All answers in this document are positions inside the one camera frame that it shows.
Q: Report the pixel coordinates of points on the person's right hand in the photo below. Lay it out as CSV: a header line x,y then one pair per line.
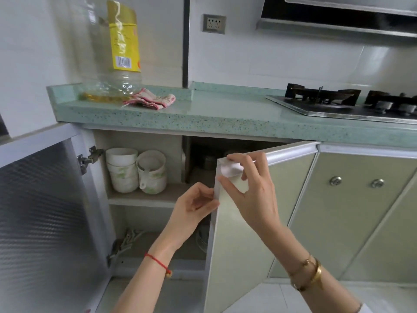
x,y
264,198

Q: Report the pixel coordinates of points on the person's left hand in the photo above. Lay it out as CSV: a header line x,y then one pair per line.
x,y
179,221

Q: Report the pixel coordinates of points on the person's left thumb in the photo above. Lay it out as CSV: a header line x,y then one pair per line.
x,y
208,207

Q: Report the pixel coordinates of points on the person's right thumb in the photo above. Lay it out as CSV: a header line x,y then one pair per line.
x,y
229,187

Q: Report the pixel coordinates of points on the white corner protector piece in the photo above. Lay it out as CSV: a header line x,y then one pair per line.
x,y
228,168

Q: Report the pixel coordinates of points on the beige cabinet door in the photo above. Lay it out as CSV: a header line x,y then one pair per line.
x,y
368,221
312,221
237,257
395,254

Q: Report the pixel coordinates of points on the person's right forearm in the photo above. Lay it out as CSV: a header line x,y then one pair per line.
x,y
312,277

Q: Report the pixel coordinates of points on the person's left forearm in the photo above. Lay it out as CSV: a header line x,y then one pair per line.
x,y
143,286

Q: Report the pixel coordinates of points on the beige cabinet shelf board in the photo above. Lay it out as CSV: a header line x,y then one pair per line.
x,y
146,197

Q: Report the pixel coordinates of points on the white ceramic bowl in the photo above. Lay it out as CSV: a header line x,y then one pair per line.
x,y
122,170
121,155
124,184

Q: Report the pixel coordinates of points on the beige closed cabinet door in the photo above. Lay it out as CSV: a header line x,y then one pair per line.
x,y
368,221
395,254
312,221

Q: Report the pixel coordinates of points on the metal cabinet door hinge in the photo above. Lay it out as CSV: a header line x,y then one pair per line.
x,y
122,246
88,158

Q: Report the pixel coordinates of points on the round silver door knob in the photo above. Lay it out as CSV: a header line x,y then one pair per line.
x,y
335,181
377,183

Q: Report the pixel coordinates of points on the pink checkered dish cloth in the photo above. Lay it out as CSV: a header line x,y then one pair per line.
x,y
153,99

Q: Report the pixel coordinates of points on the black glass gas stove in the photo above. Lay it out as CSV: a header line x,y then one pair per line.
x,y
325,109

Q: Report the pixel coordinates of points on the black cast iron burner grate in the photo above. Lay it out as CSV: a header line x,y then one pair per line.
x,y
322,94
391,102

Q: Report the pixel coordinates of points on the silver-lined open cabinet door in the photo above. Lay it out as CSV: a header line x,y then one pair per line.
x,y
39,224

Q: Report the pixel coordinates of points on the clear oil bottle yellow label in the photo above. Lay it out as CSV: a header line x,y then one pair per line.
x,y
122,45

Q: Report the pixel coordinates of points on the black steel range hood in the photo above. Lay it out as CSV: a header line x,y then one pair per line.
x,y
325,16

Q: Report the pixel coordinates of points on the dark vertical wall pipe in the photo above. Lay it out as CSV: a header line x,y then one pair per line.
x,y
186,42

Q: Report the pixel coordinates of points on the grey wall power socket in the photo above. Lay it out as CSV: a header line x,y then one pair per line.
x,y
214,24

